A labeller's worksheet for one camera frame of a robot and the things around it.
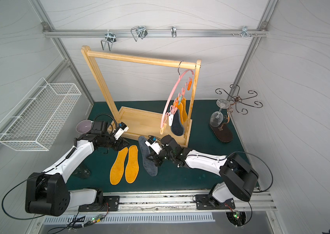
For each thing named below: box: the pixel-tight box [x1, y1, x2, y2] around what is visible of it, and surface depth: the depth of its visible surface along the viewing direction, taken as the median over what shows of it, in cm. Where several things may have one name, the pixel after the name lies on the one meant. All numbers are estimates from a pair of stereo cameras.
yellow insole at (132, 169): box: [124, 144, 140, 184], surface depth 87 cm
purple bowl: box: [75, 119, 94, 134], surface depth 101 cm
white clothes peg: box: [168, 112, 174, 127], surface depth 71 cm
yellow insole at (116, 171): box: [109, 146, 129, 186], surface depth 86 cm
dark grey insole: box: [138, 136, 159, 177], surface depth 80 cm
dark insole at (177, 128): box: [170, 109, 185, 137], surface depth 88 cm
